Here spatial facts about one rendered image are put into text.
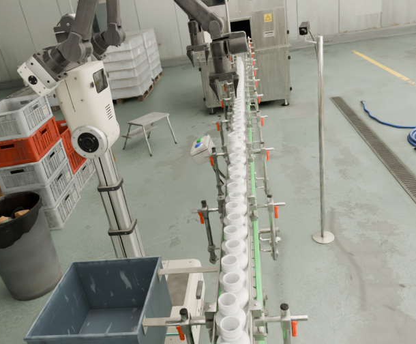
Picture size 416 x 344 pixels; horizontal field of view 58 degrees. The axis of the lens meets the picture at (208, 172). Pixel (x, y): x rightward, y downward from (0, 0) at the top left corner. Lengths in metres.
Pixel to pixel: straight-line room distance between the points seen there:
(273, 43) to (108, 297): 4.84
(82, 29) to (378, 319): 1.99
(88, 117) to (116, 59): 6.05
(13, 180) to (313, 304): 2.55
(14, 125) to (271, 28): 3.76
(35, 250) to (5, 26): 10.91
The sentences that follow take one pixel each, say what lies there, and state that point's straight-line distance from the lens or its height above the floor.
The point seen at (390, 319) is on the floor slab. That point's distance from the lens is 2.36.
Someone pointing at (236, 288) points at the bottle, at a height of 1.15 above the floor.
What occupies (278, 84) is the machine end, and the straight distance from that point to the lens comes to 5.87.
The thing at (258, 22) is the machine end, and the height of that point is 1.25.
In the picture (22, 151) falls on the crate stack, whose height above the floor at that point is 0.77.
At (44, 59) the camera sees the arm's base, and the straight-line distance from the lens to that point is 1.52.
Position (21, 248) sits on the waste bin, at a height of 0.43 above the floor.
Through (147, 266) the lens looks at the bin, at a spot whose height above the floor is 0.91.
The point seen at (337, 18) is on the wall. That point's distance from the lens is 11.53.
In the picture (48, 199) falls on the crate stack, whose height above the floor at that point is 0.31.
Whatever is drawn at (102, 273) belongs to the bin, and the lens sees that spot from 1.36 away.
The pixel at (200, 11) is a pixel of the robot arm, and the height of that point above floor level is 1.64.
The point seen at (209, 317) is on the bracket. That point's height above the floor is 1.10.
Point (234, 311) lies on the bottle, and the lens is 0.75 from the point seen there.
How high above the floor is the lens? 1.68
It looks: 25 degrees down
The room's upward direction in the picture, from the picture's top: 9 degrees counter-clockwise
